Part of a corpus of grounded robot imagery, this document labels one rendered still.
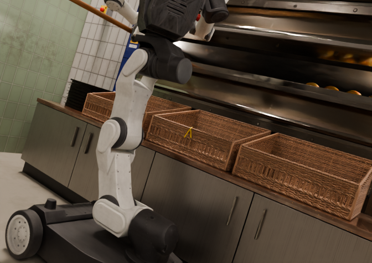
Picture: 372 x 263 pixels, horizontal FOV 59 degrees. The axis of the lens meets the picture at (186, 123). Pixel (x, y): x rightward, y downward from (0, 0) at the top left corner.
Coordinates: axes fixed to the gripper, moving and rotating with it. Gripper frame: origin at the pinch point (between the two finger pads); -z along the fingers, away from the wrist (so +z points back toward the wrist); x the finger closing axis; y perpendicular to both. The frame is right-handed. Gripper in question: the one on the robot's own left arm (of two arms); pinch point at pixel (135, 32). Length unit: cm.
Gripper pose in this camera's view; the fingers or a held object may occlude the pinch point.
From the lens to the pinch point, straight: 220.9
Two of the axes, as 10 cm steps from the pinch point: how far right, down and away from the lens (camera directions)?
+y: 8.9, 2.6, 3.8
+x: -3.0, 9.5, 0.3
